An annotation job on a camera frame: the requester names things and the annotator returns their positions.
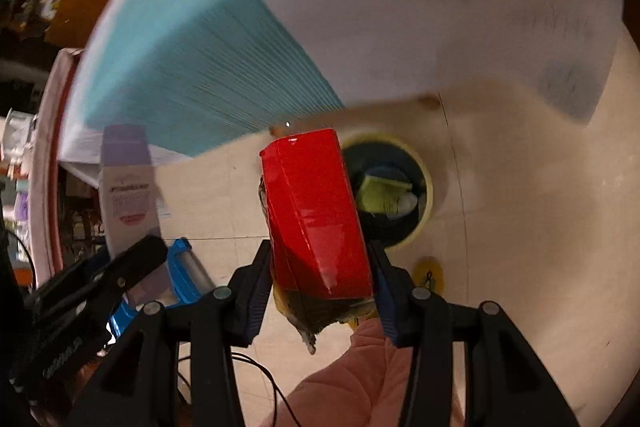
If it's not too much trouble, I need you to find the white teal patterned tablecloth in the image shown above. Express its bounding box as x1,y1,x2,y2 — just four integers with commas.
58,0,624,165

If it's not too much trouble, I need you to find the pink cloth side table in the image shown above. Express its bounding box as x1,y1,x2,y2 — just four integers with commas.
28,48,82,286

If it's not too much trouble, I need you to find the yellow round trash bin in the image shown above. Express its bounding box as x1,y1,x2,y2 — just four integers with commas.
341,132,434,251

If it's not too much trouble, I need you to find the white purple tube package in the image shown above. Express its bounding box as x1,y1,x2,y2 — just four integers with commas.
99,124,175,309

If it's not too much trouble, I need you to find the pink trouser leg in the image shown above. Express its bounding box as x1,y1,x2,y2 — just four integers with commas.
262,317,412,426

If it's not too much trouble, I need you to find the red glossy box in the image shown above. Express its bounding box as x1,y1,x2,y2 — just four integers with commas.
260,129,373,300

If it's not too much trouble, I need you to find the yellow embroidered right slipper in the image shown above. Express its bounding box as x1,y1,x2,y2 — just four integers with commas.
411,256,445,295

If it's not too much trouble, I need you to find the black cable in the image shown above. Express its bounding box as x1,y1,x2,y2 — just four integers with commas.
177,351,304,427

